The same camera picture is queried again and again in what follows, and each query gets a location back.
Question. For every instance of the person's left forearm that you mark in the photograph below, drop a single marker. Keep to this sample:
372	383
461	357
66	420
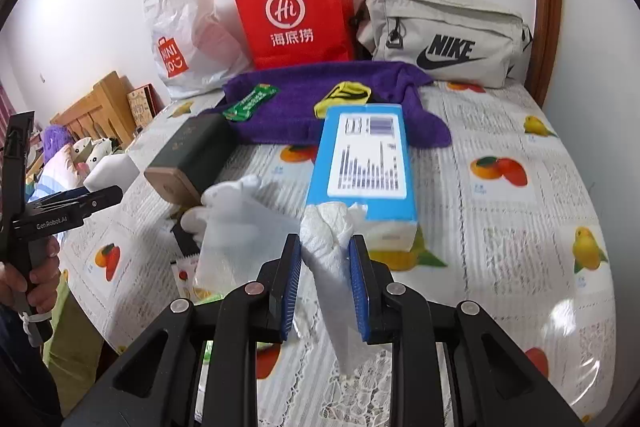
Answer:
20	372

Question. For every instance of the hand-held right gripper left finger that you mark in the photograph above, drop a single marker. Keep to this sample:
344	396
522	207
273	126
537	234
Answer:
292	279

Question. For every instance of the white plush toy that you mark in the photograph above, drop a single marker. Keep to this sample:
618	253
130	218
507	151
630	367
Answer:
92	154

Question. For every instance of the green snack packet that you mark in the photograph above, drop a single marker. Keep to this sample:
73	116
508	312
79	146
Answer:
250	102

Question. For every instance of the brown wooden door frame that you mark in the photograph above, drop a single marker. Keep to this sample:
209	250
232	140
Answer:
545	7

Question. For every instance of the blue tissue pack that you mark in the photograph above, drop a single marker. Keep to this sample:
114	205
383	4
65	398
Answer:
320	187

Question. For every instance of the yellow black socks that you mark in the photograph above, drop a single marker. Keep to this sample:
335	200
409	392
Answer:
345	89

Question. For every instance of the fruit printed tablecloth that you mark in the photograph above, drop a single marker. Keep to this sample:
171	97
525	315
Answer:
500	232

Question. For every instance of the white plastic bag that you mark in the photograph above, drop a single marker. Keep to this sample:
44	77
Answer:
185	32

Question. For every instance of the white tissue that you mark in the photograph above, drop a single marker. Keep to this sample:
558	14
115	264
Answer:
325	247

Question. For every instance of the dark green box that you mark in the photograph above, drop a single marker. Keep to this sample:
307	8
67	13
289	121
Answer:
195	152

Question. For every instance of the person's left hand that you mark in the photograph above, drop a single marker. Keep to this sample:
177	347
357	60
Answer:
17	279

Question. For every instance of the white snack packet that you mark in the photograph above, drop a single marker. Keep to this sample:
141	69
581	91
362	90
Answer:
182	277

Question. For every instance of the olive green cloth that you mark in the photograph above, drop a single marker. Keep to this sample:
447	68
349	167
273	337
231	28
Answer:
75	347

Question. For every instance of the striped blue white cloth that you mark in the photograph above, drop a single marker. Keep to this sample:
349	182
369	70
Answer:
45	182

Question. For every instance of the purple plush toy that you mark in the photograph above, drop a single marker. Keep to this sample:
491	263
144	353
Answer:
56	142

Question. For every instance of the light wooden headboard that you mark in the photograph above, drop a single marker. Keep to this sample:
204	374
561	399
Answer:
100	102

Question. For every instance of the purple towel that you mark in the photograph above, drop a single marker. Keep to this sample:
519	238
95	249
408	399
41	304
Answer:
295	117

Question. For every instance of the grey waist bag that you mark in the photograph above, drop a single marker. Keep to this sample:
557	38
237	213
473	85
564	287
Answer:
450	22

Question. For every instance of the patterned small box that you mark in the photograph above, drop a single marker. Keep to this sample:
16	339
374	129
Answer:
140	107

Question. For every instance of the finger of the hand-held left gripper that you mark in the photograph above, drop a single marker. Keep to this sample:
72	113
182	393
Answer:
65	195
85	204

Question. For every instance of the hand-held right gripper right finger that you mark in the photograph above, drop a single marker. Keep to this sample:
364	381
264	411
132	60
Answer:
357	289

